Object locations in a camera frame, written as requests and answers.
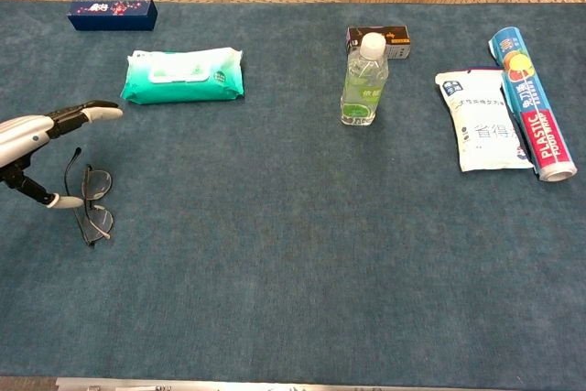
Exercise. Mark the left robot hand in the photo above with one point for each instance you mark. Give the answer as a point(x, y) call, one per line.
point(23, 134)

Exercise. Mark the black-framed eyeglasses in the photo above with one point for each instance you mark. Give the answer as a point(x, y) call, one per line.
point(97, 182)

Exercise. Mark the dark blue printed box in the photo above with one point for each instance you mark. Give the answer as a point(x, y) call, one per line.
point(114, 15)

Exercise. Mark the green wet wipes pack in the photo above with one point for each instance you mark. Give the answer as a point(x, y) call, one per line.
point(183, 84)

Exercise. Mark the teal felt table cloth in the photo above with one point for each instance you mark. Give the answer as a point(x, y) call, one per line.
point(293, 272)

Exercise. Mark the clear water bottle green label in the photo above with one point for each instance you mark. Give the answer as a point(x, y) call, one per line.
point(364, 89)

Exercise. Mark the black box gold print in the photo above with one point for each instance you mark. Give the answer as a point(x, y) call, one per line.
point(398, 43)

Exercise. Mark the white plastic refill bag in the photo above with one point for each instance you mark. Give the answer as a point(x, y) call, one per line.
point(485, 130)

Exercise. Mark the blue plastic wrap roll box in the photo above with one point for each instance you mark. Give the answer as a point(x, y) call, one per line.
point(535, 111)

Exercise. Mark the aluminium table edge rail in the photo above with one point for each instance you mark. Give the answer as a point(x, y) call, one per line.
point(183, 384)

